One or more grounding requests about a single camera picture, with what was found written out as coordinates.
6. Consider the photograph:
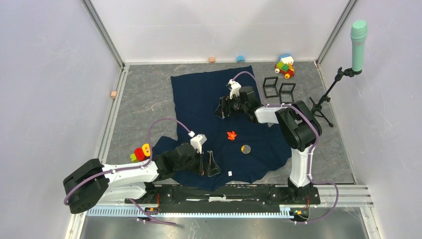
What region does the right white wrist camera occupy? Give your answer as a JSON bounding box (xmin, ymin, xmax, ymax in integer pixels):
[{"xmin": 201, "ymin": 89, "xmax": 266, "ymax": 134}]
[{"xmin": 227, "ymin": 79, "xmax": 242, "ymax": 100}]

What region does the mint green microphone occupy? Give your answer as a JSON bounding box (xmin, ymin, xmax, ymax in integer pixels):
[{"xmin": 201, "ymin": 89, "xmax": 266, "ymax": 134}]
[{"xmin": 350, "ymin": 20, "xmax": 368, "ymax": 72}]

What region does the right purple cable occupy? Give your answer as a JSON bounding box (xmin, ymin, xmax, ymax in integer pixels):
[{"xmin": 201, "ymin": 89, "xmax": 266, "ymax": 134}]
[{"xmin": 231, "ymin": 71, "xmax": 340, "ymax": 225}]

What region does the red yellow ring stacker toy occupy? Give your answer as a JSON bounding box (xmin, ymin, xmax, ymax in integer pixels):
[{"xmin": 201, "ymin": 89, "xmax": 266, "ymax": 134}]
[{"xmin": 130, "ymin": 143, "xmax": 151, "ymax": 162}]

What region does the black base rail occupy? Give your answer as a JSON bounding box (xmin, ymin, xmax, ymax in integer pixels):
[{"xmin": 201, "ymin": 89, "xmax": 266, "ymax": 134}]
[{"xmin": 136, "ymin": 184, "xmax": 321, "ymax": 214}]

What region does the black microphone tripod stand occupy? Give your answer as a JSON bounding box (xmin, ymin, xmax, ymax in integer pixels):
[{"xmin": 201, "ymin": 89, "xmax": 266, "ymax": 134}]
[{"xmin": 309, "ymin": 67, "xmax": 362, "ymax": 127}]

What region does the blue cup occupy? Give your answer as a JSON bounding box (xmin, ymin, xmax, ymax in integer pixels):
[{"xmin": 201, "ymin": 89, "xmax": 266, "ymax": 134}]
[{"xmin": 236, "ymin": 55, "xmax": 245, "ymax": 63}]

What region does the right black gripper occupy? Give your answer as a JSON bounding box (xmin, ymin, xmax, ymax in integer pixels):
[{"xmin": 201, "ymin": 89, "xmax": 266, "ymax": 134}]
[{"xmin": 214, "ymin": 92, "xmax": 247, "ymax": 119}]

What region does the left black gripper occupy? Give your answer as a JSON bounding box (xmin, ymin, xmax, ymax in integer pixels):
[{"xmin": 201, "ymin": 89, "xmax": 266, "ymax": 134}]
[{"xmin": 175, "ymin": 148, "xmax": 220, "ymax": 177}]

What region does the left black display frame box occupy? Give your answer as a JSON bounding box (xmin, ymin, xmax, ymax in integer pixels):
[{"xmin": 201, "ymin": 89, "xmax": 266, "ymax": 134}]
[{"xmin": 262, "ymin": 76, "xmax": 279, "ymax": 99}]

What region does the aluminium frame rail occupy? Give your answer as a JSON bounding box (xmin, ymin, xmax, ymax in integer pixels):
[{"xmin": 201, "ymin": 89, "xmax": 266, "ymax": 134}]
[{"xmin": 65, "ymin": 184, "xmax": 383, "ymax": 239}]

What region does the orange flower brooch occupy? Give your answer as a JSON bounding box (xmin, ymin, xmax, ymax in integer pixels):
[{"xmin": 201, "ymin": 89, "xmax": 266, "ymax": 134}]
[{"xmin": 227, "ymin": 131, "xmax": 237, "ymax": 141}]

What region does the colourful toy block car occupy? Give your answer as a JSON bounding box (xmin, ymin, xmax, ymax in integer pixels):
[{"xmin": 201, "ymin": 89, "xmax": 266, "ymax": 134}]
[{"xmin": 274, "ymin": 54, "xmax": 295, "ymax": 79}]

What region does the black display frame box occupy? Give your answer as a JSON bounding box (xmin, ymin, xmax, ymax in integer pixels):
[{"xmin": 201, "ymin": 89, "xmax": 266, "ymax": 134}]
[
  {"xmin": 262, "ymin": 76, "xmax": 279, "ymax": 99},
  {"xmin": 278, "ymin": 83, "xmax": 296, "ymax": 104}
]

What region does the navy blue t-shirt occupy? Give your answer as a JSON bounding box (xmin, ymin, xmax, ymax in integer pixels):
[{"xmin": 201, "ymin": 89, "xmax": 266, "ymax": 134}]
[{"xmin": 152, "ymin": 66, "xmax": 292, "ymax": 191}]

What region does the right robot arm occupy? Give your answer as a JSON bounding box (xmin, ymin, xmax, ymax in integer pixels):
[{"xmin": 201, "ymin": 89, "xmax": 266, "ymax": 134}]
[{"xmin": 214, "ymin": 86, "xmax": 321, "ymax": 203}]

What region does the right black display frame box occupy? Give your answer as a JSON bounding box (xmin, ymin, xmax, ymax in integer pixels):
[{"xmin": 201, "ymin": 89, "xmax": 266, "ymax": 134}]
[{"xmin": 278, "ymin": 83, "xmax": 296, "ymax": 104}]

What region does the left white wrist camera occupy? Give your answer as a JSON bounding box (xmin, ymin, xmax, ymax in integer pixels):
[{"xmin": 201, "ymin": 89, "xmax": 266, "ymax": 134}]
[{"xmin": 188, "ymin": 131, "xmax": 207, "ymax": 154}]

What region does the round gold brooch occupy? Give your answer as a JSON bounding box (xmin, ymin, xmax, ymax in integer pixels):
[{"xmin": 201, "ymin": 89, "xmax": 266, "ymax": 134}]
[{"xmin": 240, "ymin": 144, "xmax": 251, "ymax": 154}]

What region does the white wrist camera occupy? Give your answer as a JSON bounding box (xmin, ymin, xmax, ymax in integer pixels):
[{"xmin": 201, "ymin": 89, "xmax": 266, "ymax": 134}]
[
  {"xmin": 227, "ymin": 79, "xmax": 242, "ymax": 100},
  {"xmin": 188, "ymin": 131, "xmax": 207, "ymax": 154}
]

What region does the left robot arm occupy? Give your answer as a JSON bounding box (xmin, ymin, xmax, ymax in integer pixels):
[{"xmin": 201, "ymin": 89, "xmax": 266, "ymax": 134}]
[{"xmin": 63, "ymin": 143, "xmax": 221, "ymax": 214}]

